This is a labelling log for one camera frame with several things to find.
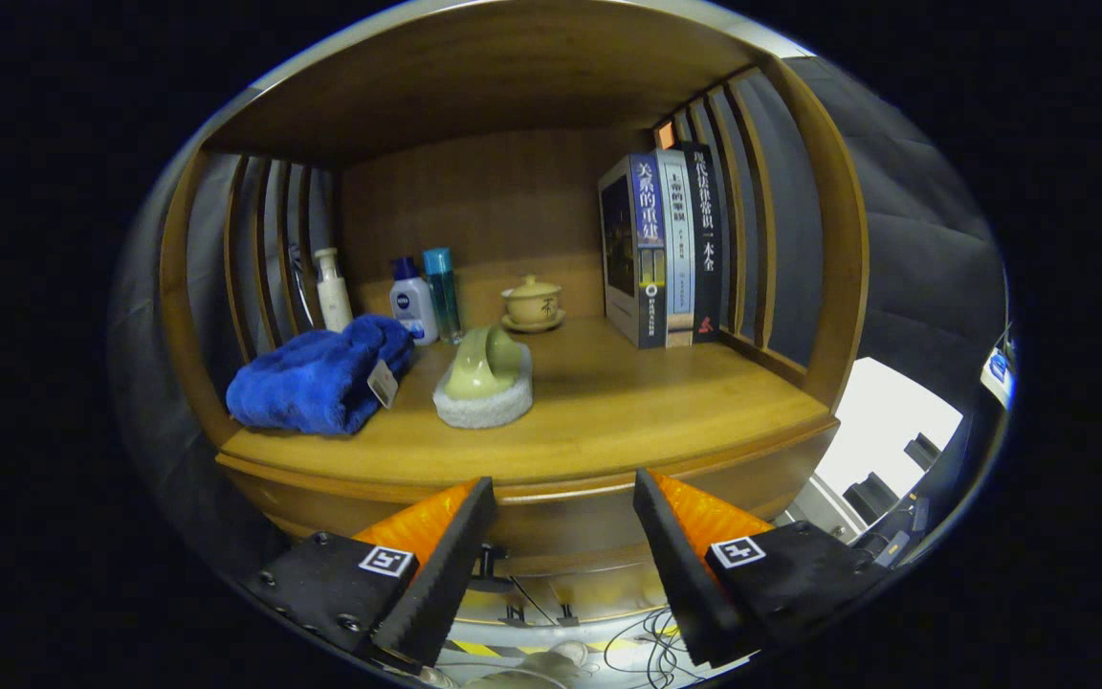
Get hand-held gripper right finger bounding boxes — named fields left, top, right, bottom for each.
left=632, top=467, right=896, bottom=669

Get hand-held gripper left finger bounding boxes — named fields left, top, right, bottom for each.
left=243, top=476, right=499, bottom=669

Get wooden drawer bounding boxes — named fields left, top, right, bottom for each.
left=226, top=426, right=839, bottom=580

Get green sponge brush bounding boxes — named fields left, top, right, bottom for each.
left=432, top=325, right=535, bottom=430

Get wooden countertop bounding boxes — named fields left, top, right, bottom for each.
left=218, top=316, right=839, bottom=503

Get white box cabinet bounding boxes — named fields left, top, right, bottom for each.
left=790, top=357, right=963, bottom=546

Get blue towel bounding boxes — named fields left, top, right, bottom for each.
left=226, top=314, right=416, bottom=437

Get white blue-capped lotion bottle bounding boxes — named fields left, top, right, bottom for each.
left=389, top=256, right=440, bottom=346

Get teal bottle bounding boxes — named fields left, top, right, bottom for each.
left=422, top=248, right=464, bottom=345

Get beige lidded teacup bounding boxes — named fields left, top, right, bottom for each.
left=499, top=275, right=568, bottom=334

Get white pump bottle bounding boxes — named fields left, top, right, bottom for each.
left=313, top=248, right=355, bottom=333

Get white spine book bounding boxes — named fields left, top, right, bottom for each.
left=654, top=149, right=697, bottom=348

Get blue spine book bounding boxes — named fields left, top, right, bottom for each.
left=598, top=153, right=669, bottom=350

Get black spine book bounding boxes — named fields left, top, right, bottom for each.
left=680, top=142, right=724, bottom=344

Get white desk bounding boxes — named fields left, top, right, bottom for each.
left=980, top=330, right=1018, bottom=411

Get floor cables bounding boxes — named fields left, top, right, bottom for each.
left=599, top=608, right=705, bottom=688

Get wooden cabinet frame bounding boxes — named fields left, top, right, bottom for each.
left=159, top=0, right=870, bottom=623

